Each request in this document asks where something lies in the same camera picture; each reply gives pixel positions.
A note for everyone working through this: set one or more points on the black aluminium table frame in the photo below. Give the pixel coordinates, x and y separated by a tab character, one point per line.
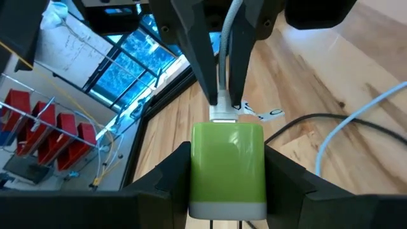
138	143

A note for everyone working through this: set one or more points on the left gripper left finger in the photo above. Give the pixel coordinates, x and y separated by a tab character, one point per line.
95	210

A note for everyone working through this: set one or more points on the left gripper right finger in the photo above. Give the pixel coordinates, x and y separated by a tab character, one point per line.
334	211

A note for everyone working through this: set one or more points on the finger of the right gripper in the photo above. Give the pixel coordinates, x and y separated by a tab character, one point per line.
245	31
197	38

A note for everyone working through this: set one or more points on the red bin shelf rack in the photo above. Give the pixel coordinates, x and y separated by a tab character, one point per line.
66	127

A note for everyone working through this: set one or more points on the green USB wall charger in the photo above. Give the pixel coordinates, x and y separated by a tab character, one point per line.
227	165

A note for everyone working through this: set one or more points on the white printed paper label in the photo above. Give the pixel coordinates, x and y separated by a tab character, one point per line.
270	114

